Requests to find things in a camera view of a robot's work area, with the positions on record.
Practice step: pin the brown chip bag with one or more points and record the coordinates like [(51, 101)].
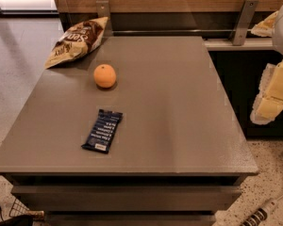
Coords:
[(77, 41)]

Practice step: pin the black wire basket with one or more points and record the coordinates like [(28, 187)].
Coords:
[(20, 215)]

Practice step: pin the metal rail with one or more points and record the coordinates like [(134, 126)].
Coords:
[(185, 32)]

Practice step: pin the blue rxbar blueberry wrapper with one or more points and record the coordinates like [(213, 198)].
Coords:
[(103, 131)]

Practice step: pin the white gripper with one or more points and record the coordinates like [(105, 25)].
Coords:
[(269, 102)]

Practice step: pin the grey drawer cabinet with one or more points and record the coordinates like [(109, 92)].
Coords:
[(178, 156)]

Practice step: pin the orange fruit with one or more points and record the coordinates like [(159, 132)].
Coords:
[(104, 76)]

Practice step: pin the white power strip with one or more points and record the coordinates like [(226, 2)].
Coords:
[(263, 212)]

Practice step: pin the right metal bracket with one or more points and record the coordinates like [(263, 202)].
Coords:
[(246, 15)]

